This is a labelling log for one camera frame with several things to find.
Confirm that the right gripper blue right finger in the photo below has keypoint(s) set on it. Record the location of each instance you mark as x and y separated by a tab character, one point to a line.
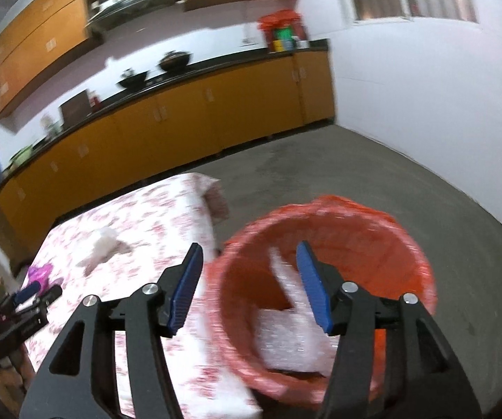
423	377

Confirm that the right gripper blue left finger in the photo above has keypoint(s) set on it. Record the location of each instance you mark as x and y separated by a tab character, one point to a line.
77	378

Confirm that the purple plastic bag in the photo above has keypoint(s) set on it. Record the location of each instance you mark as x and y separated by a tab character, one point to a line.
40	275

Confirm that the large clear bubble wrap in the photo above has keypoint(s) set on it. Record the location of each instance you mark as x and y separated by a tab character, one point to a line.
289	340

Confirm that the wooden lower kitchen cabinets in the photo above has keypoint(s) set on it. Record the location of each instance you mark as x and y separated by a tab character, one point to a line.
177	122

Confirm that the floral white red tablecloth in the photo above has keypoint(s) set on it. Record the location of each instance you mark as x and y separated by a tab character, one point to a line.
118	247

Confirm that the green bowl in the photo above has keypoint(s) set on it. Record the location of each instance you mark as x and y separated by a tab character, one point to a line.
21	156

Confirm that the red plastic laundry basket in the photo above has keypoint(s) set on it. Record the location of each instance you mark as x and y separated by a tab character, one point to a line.
320	296

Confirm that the red basket liner bag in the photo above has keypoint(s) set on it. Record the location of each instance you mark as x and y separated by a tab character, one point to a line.
320	235

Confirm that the clear glass jar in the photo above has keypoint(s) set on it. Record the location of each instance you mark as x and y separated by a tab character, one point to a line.
51	127

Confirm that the dark wooden cutting board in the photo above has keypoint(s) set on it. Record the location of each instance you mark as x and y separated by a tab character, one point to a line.
75	110

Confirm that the red bottle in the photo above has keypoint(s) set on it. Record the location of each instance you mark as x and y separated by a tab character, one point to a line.
94	100

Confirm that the black wok with ladle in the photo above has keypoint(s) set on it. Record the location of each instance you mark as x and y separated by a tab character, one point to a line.
130	80

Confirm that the black wok with lid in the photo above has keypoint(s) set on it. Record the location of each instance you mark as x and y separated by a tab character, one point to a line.
174	61

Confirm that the black countertop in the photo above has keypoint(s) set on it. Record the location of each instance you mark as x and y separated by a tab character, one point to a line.
168	78

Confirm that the green container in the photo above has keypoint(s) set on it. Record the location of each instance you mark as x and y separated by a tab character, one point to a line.
284	34

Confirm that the red bag on counter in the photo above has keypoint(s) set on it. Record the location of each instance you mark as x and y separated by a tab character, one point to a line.
281	19

